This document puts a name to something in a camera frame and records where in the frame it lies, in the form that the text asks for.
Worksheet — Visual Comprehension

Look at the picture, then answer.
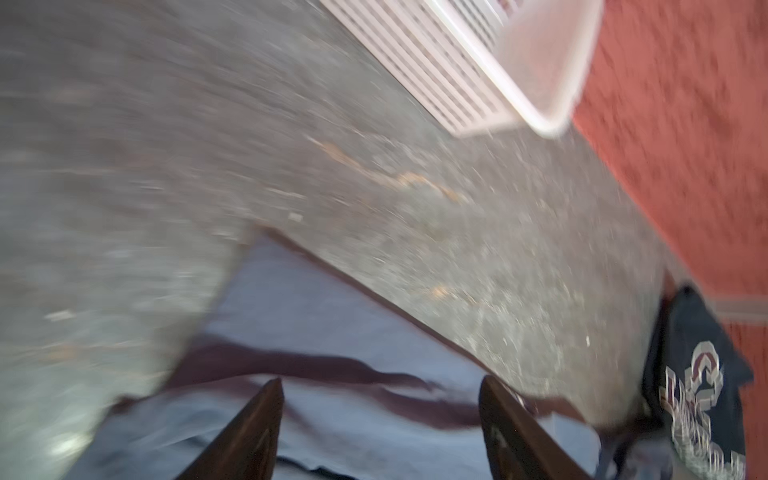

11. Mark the white plastic laundry basket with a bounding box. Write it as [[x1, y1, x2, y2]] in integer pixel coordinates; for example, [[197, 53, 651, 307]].
[[324, 0, 604, 138]]

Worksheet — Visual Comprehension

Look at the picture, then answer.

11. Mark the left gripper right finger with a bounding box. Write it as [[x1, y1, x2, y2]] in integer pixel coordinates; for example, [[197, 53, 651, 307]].
[[479, 376, 590, 480]]

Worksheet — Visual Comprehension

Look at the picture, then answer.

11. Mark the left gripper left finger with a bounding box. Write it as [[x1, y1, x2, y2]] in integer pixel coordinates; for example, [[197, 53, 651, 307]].
[[177, 378, 284, 480]]

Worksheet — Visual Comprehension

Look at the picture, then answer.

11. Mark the grey-blue tank top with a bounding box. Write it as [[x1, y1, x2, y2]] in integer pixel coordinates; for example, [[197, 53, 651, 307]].
[[62, 230, 673, 480]]

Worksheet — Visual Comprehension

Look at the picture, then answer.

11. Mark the navy tank top red trim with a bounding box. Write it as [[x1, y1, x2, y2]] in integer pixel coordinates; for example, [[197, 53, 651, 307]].
[[641, 285, 753, 479]]

